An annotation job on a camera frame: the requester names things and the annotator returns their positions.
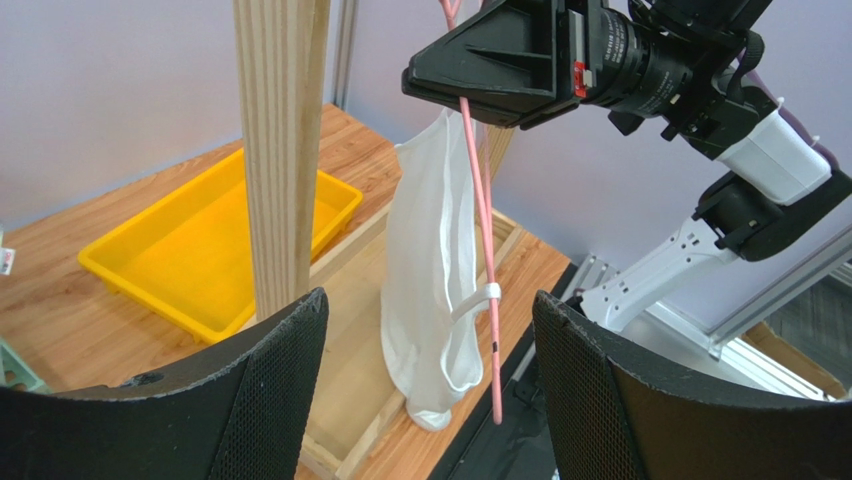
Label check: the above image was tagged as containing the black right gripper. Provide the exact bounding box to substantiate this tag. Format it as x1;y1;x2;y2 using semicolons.
401;1;719;130

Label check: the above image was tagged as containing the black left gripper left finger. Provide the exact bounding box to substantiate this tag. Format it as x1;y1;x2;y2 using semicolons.
1;288;329;479

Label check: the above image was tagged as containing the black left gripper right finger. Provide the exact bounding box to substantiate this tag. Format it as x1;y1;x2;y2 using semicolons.
532;291;851;479

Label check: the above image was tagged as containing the pink wire hanger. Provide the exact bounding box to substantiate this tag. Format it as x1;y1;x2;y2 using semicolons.
439;0;505;426

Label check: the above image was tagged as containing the white tank top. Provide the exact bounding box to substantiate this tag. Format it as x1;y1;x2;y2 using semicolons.
380;109;501;431

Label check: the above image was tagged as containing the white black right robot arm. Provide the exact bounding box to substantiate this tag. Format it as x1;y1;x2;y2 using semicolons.
401;1;851;332

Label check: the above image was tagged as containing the yellow plastic tray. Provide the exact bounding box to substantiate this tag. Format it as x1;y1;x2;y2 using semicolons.
77;147;364;345

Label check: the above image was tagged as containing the wooden clothes rack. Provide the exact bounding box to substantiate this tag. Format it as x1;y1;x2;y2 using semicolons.
233;1;492;479

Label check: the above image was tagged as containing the green file organizer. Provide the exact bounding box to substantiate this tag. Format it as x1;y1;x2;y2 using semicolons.
1;339;52;394

